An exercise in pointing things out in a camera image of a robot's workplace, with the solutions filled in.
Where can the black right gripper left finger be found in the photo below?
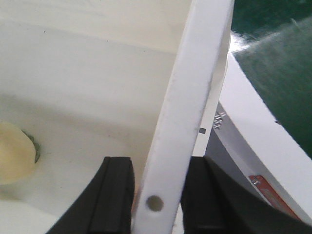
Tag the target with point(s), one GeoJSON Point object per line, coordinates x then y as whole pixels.
{"type": "Point", "coordinates": [104, 207]}

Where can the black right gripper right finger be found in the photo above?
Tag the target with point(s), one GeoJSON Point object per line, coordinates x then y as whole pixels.
{"type": "Point", "coordinates": [214, 203]}

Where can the yellow plush ball green trim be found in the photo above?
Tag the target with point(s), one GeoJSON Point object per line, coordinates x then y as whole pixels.
{"type": "Point", "coordinates": [19, 153]}

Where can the white plastic tote box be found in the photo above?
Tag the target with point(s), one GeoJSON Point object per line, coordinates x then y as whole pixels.
{"type": "Point", "coordinates": [87, 79]}

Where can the white outer table rim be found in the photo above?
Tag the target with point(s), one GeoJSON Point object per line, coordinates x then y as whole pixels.
{"type": "Point", "coordinates": [270, 163]}

